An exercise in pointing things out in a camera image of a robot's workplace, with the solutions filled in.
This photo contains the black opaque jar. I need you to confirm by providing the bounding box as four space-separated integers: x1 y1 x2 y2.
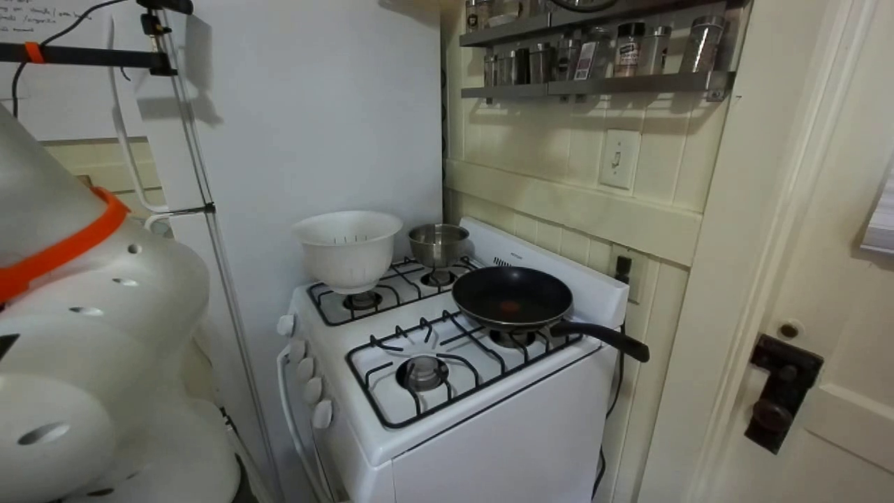
511 44 537 87

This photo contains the white handwritten note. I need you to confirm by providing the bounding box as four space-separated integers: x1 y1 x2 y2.
0 0 100 38

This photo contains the black power cord with plug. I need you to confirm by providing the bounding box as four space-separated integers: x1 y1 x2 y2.
589 252 638 500

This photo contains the orange strap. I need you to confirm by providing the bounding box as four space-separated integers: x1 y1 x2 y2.
0 185 133 302

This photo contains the cream light switch plate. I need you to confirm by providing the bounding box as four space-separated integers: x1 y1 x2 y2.
597 129 643 192

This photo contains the herb jar round black label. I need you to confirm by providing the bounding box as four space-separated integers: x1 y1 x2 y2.
551 38 575 84

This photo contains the black-lid labelled spice jar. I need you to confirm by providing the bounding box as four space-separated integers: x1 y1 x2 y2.
611 20 649 80

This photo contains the black door latch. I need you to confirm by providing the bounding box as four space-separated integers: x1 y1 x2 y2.
744 317 828 459

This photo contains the black boom bar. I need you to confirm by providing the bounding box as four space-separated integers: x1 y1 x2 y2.
0 38 179 77

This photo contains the black burner grate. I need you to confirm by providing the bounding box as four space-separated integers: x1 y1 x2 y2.
343 305 580 431
305 253 481 329

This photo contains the dark spice glass jar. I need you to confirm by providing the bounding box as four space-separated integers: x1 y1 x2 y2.
685 13 726 77

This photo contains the white hanging paper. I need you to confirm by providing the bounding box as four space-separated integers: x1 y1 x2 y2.
858 155 894 262

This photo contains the white barcode label jar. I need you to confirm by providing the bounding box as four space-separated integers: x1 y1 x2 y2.
571 37 600 84

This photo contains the black frying pan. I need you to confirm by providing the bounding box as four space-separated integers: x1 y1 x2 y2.
449 264 653 365

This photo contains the small steel pot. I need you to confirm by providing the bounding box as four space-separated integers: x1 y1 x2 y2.
406 220 473 271

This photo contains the metal stand pole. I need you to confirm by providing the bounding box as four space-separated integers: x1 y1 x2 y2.
138 0 288 503

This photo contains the green herb steel-lid jar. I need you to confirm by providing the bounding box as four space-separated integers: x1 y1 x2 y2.
531 38 554 84

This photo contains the beige spice steel-lid jar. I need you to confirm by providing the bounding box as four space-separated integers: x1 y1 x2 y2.
649 21 677 77

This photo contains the white colander bowl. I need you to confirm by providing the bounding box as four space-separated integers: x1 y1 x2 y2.
288 210 406 295

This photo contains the thin black wall cable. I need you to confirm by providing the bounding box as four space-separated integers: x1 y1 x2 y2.
9 0 122 122

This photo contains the thin white cable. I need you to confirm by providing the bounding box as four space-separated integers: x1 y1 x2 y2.
104 16 175 241

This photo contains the white gas stove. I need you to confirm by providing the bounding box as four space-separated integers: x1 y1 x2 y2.
274 218 633 503

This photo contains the white panel door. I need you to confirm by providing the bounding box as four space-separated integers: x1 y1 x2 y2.
716 0 894 503

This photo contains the steel wall spice rack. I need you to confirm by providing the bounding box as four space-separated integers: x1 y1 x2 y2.
459 0 751 104

